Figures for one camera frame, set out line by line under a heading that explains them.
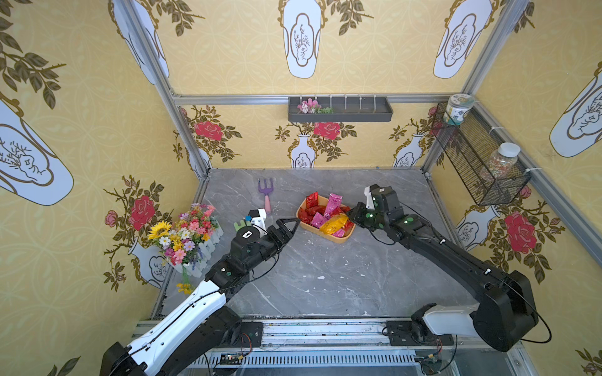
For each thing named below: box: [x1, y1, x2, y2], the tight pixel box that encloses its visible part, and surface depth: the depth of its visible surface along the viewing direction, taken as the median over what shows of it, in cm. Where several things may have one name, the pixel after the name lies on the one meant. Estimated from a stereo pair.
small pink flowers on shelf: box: [297, 97, 334, 114], surface depth 89 cm
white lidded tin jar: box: [442, 93, 476, 127], surface depth 87 cm
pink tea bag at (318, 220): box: [310, 211, 330, 230], surface depth 95 cm
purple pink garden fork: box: [257, 178, 274, 214], surface depth 116 cm
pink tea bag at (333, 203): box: [323, 192, 344, 219], surface depth 100 cm
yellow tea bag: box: [319, 213, 349, 235], surface depth 81 cm
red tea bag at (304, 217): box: [297, 206, 313, 225], surface depth 97 cm
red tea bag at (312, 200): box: [305, 191, 320, 209], surface depth 102 cm
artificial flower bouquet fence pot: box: [147, 203, 225, 296], surface depth 81 cm
